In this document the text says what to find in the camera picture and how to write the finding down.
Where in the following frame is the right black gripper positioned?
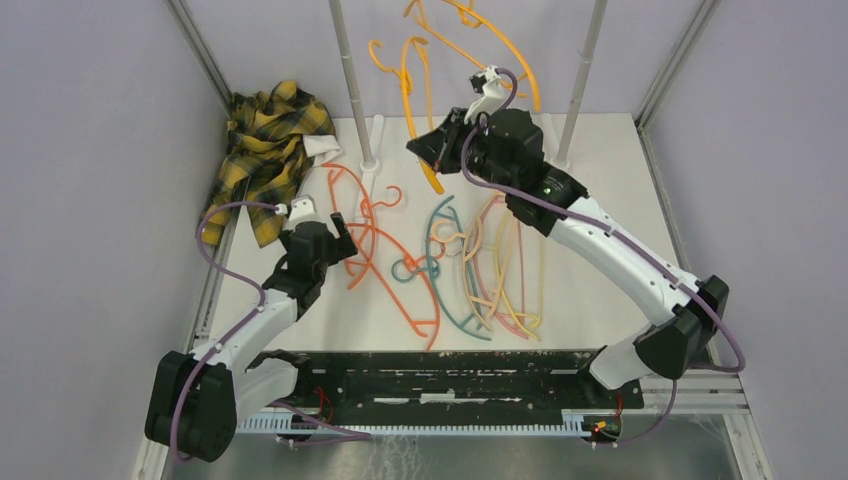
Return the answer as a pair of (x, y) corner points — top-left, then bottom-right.
(409, 107), (516, 194)

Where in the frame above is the teal hanger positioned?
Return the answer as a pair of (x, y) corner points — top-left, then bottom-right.
(391, 195), (491, 341)

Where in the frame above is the orange hanger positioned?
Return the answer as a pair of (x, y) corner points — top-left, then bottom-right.
(343, 221), (442, 352)
(320, 162), (403, 290)

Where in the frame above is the amber yellow hanger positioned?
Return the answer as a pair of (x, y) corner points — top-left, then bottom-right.
(368, 36), (446, 196)

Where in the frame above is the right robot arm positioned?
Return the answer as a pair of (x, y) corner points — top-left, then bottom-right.
(406, 108), (730, 408)

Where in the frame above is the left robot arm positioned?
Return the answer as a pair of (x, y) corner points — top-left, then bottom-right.
(144, 212), (358, 463)

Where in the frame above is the pink hanger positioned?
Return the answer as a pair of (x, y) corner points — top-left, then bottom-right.
(465, 194), (519, 334)

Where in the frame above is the right grey rack pole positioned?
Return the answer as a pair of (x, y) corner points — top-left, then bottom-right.
(556, 0), (608, 169)

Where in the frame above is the grey rack pole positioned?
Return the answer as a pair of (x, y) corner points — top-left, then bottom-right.
(328, 0), (378, 172)
(556, 0), (608, 169)

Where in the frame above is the left grey rack pole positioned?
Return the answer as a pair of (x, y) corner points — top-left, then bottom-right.
(328, 0), (378, 172)

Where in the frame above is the yellow plaid shirt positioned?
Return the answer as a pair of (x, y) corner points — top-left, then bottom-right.
(200, 80), (336, 218)

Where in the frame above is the pale yellow hanger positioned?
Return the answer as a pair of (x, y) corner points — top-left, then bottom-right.
(492, 212), (547, 341)

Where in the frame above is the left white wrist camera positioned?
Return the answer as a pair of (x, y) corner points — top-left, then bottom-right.
(284, 195), (321, 231)

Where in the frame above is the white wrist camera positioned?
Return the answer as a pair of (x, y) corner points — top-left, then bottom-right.
(464, 65), (518, 124)
(284, 195), (321, 231)

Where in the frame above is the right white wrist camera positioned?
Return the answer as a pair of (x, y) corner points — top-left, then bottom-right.
(464, 65), (518, 124)

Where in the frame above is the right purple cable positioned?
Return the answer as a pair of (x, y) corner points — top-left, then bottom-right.
(459, 67), (747, 375)

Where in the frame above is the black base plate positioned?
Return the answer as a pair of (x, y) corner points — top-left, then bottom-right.
(251, 350), (645, 427)

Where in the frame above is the white slotted cable duct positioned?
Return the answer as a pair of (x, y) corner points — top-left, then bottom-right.
(236, 409), (593, 439)

